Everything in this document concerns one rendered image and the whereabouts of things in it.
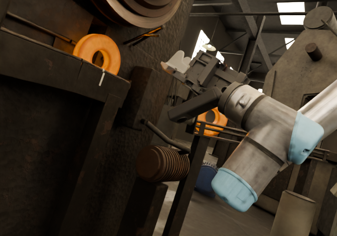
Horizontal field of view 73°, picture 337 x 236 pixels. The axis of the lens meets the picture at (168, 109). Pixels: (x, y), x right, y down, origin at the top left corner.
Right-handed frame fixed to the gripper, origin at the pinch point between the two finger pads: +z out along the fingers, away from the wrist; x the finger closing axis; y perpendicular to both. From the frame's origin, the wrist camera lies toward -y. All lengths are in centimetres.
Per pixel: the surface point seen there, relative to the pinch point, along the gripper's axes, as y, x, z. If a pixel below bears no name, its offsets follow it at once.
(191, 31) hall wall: 258, -893, 747
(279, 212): -21, -61, -36
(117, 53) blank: -4.0, -4.6, 23.9
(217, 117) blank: -4.2, -49.7, 2.1
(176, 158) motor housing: -24.5, -31.7, -1.7
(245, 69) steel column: 198, -849, 362
